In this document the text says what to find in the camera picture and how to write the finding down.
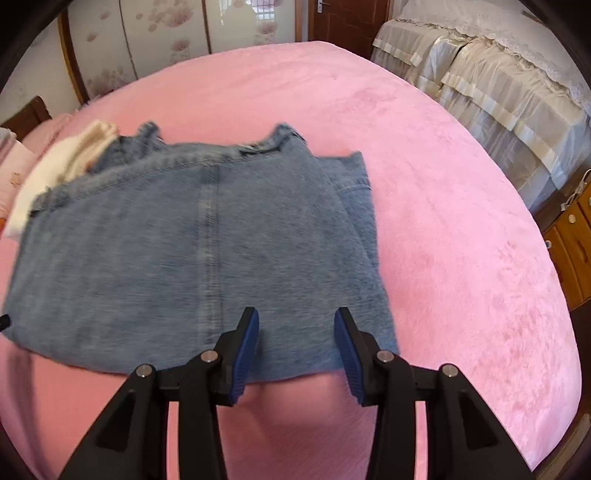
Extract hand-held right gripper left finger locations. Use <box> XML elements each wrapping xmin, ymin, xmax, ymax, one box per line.
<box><xmin>58</xmin><ymin>307</ymin><xmax>259</xmax><ymax>480</ymax></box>

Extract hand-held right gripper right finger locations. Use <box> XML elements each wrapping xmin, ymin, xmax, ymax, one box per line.
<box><xmin>334</xmin><ymin>307</ymin><xmax>532</xmax><ymax>480</ymax></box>

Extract blue denim jeans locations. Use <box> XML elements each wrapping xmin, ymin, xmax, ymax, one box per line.
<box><xmin>2</xmin><ymin>121</ymin><xmax>400</xmax><ymax>384</ymax></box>

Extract pink plush blanket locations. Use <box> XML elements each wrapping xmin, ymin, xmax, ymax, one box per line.
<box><xmin>0</xmin><ymin>41</ymin><xmax>583</xmax><ymax>480</ymax></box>

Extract wooden drawer cabinet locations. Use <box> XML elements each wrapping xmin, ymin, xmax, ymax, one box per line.
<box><xmin>542</xmin><ymin>168</ymin><xmax>591</xmax><ymax>310</ymax></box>

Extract white fluffy garment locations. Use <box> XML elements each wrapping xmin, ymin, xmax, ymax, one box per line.
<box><xmin>4</xmin><ymin>119</ymin><xmax>121</xmax><ymax>238</ymax></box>

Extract pink pillow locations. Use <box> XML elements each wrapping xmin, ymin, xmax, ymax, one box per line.
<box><xmin>0</xmin><ymin>113</ymin><xmax>72</xmax><ymax>222</ymax></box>

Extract wooden headboard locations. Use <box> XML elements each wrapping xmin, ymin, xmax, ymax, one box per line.
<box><xmin>0</xmin><ymin>96</ymin><xmax>51</xmax><ymax>141</ymax></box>

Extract brown wooden door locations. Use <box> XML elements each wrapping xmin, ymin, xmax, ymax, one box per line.
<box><xmin>308</xmin><ymin>0</ymin><xmax>393</xmax><ymax>60</ymax></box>

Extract floral wardrobe doors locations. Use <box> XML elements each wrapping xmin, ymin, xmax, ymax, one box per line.
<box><xmin>58</xmin><ymin>0</ymin><xmax>305</xmax><ymax>104</ymax></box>

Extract white cable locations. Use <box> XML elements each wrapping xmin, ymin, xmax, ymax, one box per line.
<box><xmin>561</xmin><ymin>168</ymin><xmax>591</xmax><ymax>213</ymax></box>

